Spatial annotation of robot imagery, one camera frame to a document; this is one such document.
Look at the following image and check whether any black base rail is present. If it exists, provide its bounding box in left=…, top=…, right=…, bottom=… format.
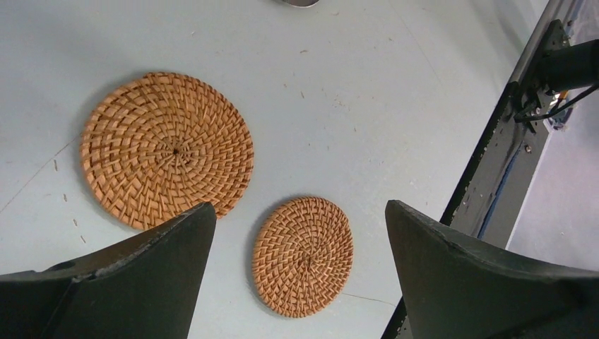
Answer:
left=383, top=19, right=569, bottom=338

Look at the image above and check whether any metal tray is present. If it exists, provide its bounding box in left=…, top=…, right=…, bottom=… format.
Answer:
left=281, top=0, right=319, bottom=8

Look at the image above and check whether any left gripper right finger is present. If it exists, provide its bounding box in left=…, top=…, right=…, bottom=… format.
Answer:
left=385, top=200, right=598, bottom=338

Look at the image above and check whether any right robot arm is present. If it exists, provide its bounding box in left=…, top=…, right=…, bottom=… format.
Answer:
left=537, top=39, right=598, bottom=93

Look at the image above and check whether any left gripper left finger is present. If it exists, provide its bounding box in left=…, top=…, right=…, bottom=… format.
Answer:
left=1, top=203, right=216, bottom=338

